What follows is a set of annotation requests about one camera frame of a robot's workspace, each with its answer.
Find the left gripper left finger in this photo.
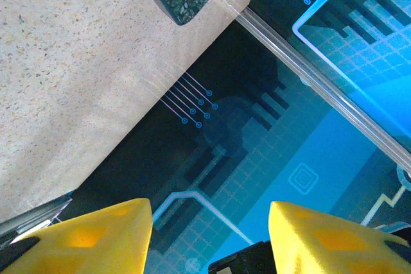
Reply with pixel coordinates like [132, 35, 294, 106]
[0, 198, 153, 274]

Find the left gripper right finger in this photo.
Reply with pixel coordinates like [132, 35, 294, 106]
[268, 200, 411, 274]

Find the aluminium side rail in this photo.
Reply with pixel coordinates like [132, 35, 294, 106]
[0, 194, 74, 243]

